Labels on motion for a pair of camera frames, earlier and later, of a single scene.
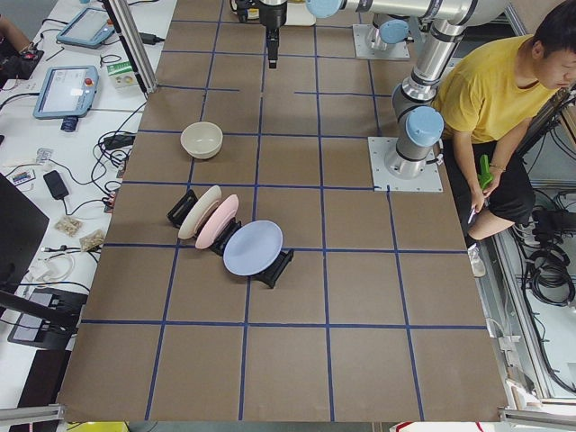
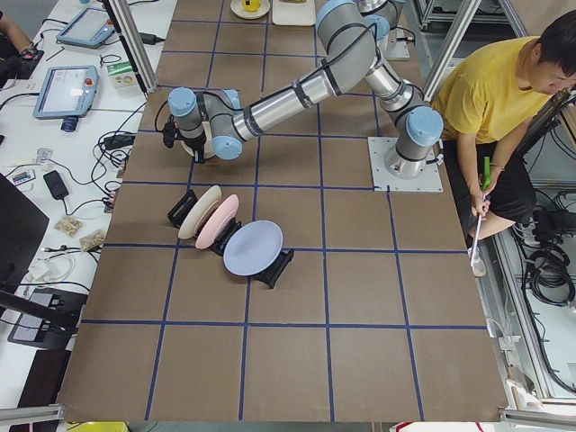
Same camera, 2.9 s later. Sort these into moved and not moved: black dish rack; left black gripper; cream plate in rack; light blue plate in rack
Moved: left black gripper
Not moved: black dish rack; light blue plate in rack; cream plate in rack
